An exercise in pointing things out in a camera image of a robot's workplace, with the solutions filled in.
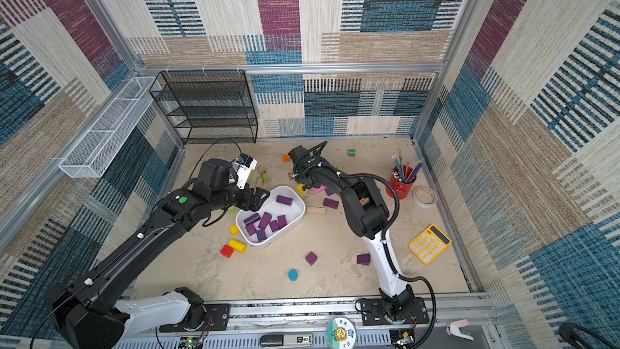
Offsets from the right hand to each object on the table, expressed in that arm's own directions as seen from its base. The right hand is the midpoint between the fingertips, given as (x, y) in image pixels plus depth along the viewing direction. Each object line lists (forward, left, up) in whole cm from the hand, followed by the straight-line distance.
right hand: (311, 180), depth 103 cm
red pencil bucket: (-3, -36, +5) cm, 36 cm away
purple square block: (-4, -7, -3) cm, 9 cm away
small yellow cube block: (-22, +28, +2) cm, 36 cm away
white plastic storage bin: (-12, +11, -1) cm, 16 cm away
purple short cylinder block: (-10, +11, 0) cm, 14 cm away
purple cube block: (-24, +18, 0) cm, 30 cm away
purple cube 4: (-32, -18, -3) cm, 36 cm away
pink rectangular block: (-4, -3, -1) cm, 5 cm away
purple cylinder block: (-17, +22, 0) cm, 28 cm away
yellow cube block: (-5, +5, +1) cm, 7 cm away
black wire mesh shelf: (+28, +46, +17) cm, 57 cm away
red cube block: (-29, +30, -1) cm, 41 cm away
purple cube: (-21, +22, 0) cm, 31 cm away
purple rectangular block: (-10, -7, -1) cm, 13 cm away
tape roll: (-8, -45, -2) cm, 46 cm away
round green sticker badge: (-53, -8, +6) cm, 54 cm away
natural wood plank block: (-14, -1, -1) cm, 14 cm away
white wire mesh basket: (-10, +62, +31) cm, 70 cm away
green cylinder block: (+17, -19, -2) cm, 26 cm away
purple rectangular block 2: (-17, +18, -2) cm, 25 cm away
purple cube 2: (-20, +14, 0) cm, 25 cm away
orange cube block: (+15, +12, -3) cm, 19 cm away
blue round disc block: (-37, +6, -2) cm, 37 cm away
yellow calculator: (-27, -42, -2) cm, 50 cm away
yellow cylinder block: (-27, +26, 0) cm, 38 cm away
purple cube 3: (-32, 0, -1) cm, 32 cm away
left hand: (-18, +15, +21) cm, 32 cm away
